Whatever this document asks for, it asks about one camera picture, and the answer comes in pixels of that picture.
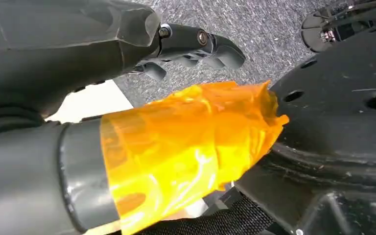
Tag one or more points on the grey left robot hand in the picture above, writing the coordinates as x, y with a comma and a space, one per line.
175, 152

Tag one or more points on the ribbed left robot arm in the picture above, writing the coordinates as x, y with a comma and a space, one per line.
9, 121

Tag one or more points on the black robot foot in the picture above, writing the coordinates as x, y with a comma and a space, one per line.
330, 29

